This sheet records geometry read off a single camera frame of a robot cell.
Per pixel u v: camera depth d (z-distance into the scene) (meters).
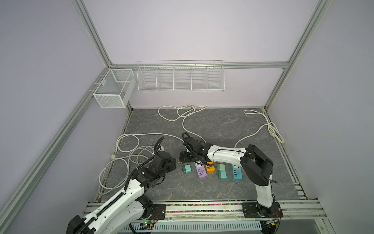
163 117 1.15
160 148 0.75
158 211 0.74
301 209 0.76
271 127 1.08
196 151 0.70
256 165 0.50
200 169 0.85
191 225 0.71
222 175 0.84
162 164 0.60
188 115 1.14
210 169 0.85
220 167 0.87
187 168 0.87
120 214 0.55
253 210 0.74
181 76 0.99
